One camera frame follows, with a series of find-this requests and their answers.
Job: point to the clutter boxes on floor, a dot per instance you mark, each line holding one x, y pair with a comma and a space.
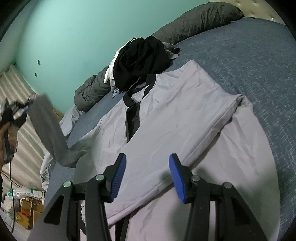
24, 206

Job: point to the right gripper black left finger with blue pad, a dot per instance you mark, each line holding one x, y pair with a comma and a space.
102, 189

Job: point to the blue patterned bed sheet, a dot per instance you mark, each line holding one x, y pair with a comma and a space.
256, 57

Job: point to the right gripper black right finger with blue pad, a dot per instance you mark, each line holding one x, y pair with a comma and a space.
194, 190

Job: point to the black clothes pile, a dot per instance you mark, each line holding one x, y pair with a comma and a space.
142, 57

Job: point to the dark grey rolled duvet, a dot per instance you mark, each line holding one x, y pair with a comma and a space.
195, 21

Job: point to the person's left hand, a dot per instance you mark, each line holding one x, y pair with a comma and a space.
9, 142

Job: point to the white garment in pile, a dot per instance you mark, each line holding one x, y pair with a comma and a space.
109, 75

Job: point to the light grey jacket black trim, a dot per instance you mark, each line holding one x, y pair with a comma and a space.
184, 112

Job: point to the light grey sheet at bedside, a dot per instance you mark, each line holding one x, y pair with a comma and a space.
59, 131

